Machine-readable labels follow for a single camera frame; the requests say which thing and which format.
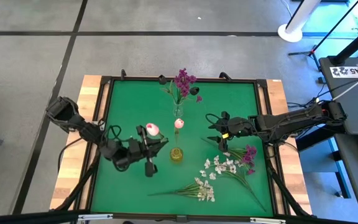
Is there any clear glass vase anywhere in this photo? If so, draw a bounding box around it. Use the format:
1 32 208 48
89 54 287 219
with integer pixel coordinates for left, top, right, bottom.
172 100 185 118

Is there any dark grey desk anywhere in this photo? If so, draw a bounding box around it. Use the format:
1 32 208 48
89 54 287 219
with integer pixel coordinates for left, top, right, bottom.
318 55 358 136

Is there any black table frame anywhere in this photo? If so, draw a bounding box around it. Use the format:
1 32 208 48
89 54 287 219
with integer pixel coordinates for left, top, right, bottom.
84 74 279 218

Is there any white flower bunch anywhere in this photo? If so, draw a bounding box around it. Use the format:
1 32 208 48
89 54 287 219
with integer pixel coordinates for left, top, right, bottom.
199 154 267 212
147 177 216 203

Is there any green table mat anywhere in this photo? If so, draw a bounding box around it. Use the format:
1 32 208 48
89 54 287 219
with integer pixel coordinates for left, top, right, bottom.
90 79 275 218

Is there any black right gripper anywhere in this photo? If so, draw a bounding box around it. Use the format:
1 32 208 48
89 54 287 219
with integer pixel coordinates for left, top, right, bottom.
206 111 254 152

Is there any black tripod stand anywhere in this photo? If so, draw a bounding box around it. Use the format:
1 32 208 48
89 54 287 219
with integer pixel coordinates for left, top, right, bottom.
287 0 358 72

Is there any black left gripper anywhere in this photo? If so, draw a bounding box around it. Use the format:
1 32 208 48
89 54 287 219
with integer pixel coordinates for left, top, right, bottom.
125 125 170 177

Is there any white pillar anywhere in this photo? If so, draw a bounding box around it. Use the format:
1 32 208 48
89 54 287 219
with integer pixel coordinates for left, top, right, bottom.
277 0 321 44

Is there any yellow patterned glass vase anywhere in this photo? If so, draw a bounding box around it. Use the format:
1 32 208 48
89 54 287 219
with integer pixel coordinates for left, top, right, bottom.
169 147 185 163

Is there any white cable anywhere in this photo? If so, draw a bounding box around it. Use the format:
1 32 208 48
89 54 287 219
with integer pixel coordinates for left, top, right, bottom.
333 68 358 102

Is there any purple flower bunch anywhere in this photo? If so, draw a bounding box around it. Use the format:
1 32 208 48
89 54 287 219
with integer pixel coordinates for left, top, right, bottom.
160 67 203 106
202 136 258 177

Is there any white paper label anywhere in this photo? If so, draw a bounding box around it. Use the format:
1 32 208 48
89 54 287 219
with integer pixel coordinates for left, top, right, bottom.
329 66 358 78

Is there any pink tulip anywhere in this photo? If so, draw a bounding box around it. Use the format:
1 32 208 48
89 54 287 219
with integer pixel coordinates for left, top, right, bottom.
173 118 185 150
145 123 167 140

